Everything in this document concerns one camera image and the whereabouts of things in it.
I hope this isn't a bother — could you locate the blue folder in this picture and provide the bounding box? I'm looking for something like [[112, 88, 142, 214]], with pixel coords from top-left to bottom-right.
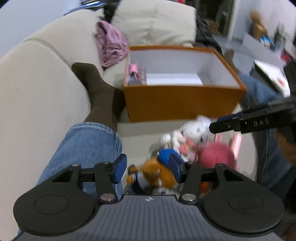
[[63, 3, 104, 15]]

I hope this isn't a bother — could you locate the white cat plush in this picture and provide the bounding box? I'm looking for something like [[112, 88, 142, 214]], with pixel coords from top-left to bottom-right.
[[161, 115, 212, 160]]

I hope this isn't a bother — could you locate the black jacket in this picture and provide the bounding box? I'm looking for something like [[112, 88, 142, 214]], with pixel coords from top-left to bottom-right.
[[195, 19, 223, 55]]

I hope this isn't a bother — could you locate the person's left leg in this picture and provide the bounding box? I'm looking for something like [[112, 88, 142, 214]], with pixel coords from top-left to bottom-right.
[[18, 62, 123, 235]]

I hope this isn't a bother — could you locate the pink plush toy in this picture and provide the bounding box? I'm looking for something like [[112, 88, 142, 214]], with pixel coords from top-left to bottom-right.
[[198, 134, 242, 171]]

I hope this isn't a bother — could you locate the beige sofa cushion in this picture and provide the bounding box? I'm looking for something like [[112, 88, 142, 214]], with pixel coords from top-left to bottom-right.
[[111, 0, 197, 48]]

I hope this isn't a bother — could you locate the person's right leg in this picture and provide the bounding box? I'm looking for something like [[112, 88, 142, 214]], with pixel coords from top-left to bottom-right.
[[224, 50, 292, 200]]

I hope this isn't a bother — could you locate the white coffee table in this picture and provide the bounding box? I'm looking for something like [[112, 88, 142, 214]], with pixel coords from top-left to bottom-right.
[[253, 59, 292, 98]]

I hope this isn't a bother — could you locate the orange fox plush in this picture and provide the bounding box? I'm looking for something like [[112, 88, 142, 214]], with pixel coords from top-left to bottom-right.
[[127, 148, 185, 195]]

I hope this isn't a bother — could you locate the beige sofa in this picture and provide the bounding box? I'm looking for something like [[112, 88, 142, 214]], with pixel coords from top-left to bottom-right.
[[0, 8, 257, 234]]

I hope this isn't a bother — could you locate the white low cabinet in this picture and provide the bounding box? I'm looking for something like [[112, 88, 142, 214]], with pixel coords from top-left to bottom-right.
[[240, 34, 296, 70]]

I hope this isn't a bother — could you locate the golden vase with dried plants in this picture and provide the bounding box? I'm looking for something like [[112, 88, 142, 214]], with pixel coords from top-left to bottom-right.
[[249, 10, 269, 39]]

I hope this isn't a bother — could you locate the person's leg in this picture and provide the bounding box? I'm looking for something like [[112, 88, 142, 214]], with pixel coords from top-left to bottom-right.
[[224, 50, 292, 200], [18, 62, 123, 235]]

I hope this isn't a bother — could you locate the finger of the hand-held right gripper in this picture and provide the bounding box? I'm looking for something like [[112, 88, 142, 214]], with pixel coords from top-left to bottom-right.
[[209, 119, 241, 135], [217, 104, 273, 124]]

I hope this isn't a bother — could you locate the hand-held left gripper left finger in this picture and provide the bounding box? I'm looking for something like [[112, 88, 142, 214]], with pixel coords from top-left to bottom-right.
[[52, 153, 127, 204]]

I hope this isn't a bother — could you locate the person's right hand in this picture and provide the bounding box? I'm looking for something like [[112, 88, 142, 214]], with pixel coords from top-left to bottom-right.
[[275, 133, 296, 168]]

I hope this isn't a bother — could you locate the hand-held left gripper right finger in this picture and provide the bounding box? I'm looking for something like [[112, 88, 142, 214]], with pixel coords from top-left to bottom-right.
[[168, 154, 245, 204]]

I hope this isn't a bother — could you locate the pink comb toy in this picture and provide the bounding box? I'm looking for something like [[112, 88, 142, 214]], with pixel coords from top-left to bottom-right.
[[126, 62, 148, 85]]

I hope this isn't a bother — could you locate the pink cloth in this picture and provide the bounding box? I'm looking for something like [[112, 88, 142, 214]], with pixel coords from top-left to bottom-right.
[[95, 21, 130, 67]]

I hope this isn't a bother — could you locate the orange cardboard box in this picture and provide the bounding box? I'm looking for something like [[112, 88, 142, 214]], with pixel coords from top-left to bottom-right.
[[122, 45, 247, 123]]

